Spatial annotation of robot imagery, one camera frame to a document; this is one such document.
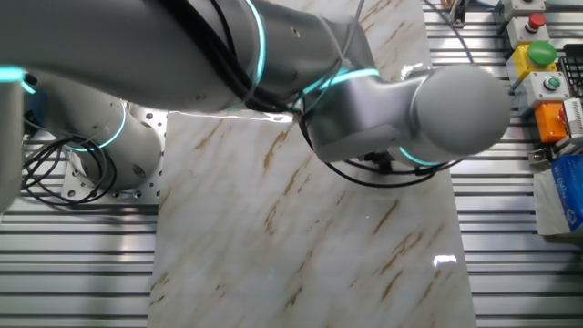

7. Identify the orange button box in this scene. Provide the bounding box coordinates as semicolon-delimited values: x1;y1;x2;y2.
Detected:
534;102;569;145

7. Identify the small metal clamp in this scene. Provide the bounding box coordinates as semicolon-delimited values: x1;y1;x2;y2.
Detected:
527;145;552;166

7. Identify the plain grey button box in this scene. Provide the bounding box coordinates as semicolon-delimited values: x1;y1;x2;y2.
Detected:
500;0;547;22

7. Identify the red button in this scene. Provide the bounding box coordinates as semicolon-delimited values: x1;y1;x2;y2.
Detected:
506;12;550;49

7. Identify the black base cable bundle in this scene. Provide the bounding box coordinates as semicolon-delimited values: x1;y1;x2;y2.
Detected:
20;134;118;207

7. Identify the black keyboard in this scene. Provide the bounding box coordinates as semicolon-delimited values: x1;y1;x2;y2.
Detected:
557;43;583;99

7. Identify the yellow box green button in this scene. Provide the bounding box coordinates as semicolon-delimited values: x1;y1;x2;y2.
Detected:
506;40;559;84

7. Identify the black camera cable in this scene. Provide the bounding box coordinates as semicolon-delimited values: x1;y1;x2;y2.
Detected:
422;0;475;63

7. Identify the upright metal bracket piece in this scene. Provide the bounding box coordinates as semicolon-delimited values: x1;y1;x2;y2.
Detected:
448;0;470;28

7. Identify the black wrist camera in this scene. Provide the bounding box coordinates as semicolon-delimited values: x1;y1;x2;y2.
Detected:
362;150;396;175

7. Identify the grey box small green button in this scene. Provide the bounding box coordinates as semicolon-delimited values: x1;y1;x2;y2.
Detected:
523;71;571;108

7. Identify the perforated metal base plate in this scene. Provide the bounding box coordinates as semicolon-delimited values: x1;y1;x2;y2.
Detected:
61;103;169;201

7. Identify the blue white tissue packet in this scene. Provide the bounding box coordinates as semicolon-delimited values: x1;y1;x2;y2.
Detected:
532;154;583;238

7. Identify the grey finned metal device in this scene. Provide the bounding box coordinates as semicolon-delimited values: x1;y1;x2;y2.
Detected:
562;97;583;147

